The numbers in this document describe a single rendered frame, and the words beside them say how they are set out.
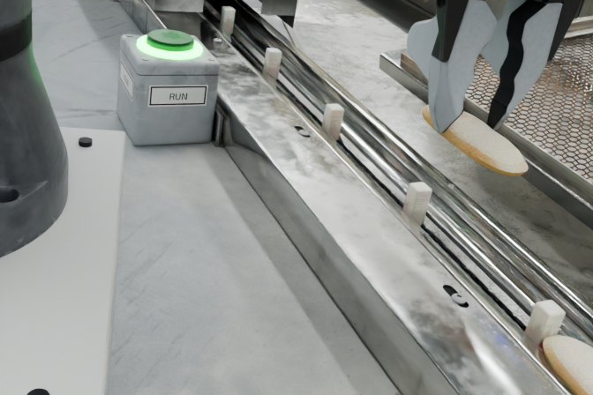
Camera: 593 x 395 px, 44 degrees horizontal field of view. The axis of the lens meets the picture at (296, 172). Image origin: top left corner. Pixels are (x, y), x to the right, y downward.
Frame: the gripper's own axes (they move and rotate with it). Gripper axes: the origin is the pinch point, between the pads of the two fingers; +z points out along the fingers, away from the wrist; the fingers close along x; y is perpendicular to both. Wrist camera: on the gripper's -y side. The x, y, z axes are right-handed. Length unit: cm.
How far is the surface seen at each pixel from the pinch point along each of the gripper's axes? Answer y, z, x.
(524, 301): -8.4, 8.7, -0.5
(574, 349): -13.7, 7.8, 0.7
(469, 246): -2.3, 8.7, -0.6
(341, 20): 58, 12, -22
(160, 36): 23.7, 3.2, 14.7
